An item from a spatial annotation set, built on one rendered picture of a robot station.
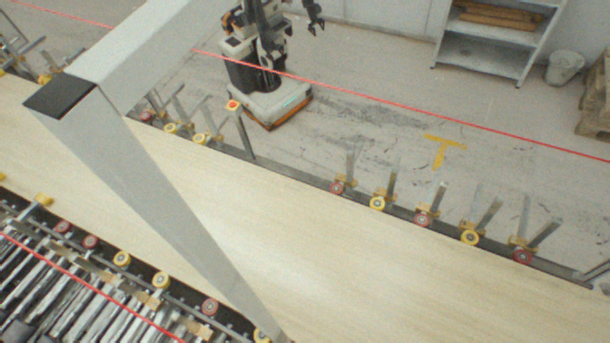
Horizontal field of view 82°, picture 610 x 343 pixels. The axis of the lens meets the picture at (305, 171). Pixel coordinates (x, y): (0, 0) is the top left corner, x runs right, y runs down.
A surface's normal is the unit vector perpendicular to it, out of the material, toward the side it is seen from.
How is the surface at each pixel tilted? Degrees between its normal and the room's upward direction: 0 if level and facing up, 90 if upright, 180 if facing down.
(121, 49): 0
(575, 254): 0
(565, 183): 0
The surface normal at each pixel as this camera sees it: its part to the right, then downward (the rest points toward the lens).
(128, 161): 0.89, 0.32
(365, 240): -0.09, -0.55
